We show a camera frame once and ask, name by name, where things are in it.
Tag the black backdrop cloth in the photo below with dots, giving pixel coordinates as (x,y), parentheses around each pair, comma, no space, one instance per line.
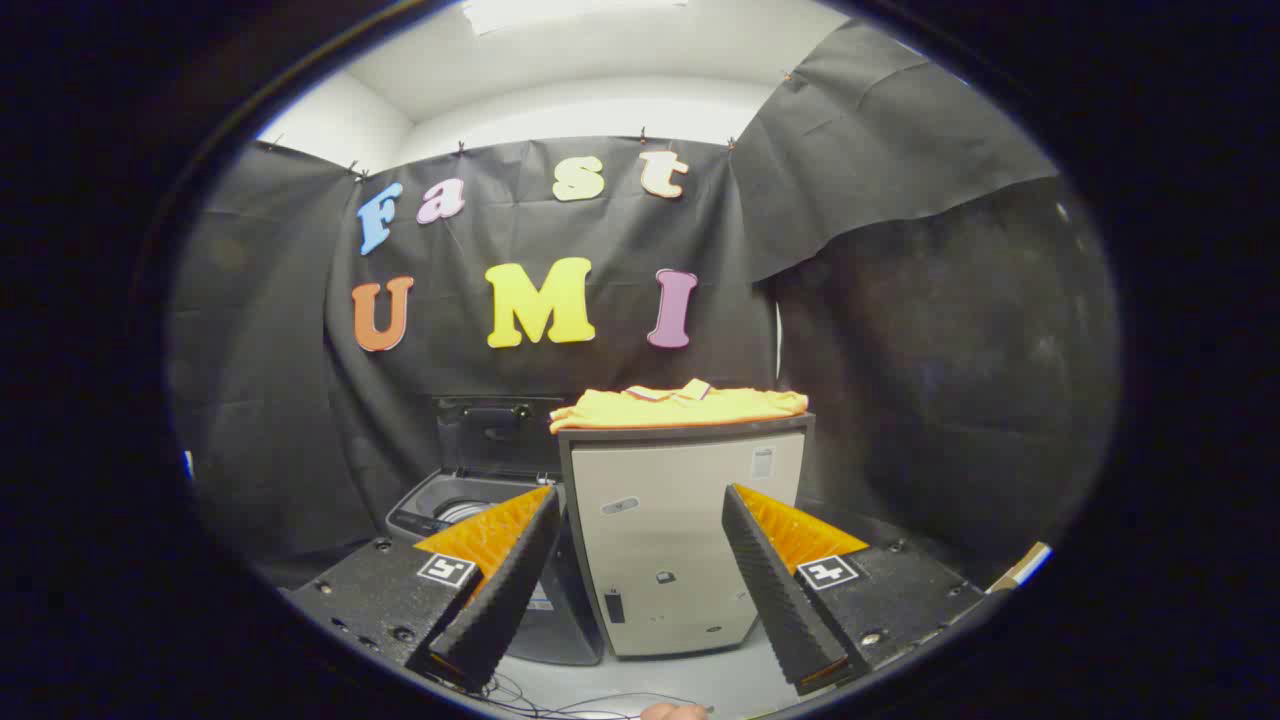
(620,220)

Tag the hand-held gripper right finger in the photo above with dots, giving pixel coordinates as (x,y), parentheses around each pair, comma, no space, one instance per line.
(780,600)

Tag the grey washing machine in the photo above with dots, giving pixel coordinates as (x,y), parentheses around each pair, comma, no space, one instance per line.
(430,505)

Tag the yellow polo shirt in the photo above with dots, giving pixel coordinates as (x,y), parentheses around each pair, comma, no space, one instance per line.
(680,408)

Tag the beige cabinet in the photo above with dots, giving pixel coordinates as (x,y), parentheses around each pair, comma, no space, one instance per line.
(660,540)

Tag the ceiling light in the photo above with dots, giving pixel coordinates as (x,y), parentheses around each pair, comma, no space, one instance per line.
(560,12)

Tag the light wooden board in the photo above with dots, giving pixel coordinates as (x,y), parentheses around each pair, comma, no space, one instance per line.
(1025,565)

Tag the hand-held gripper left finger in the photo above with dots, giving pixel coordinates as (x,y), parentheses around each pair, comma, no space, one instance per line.
(510,590)

